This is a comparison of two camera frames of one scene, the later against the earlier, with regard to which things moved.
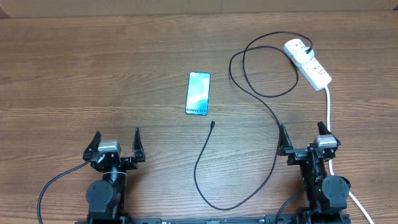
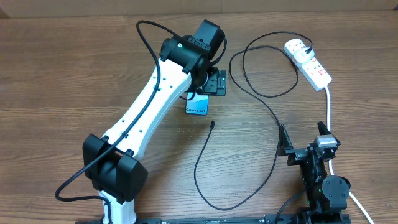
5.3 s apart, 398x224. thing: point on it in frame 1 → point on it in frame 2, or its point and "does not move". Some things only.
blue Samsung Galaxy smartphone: (198, 94) does not move
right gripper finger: (285, 141) does not move
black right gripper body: (297, 155) does not move
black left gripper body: (126, 165) → (215, 84)
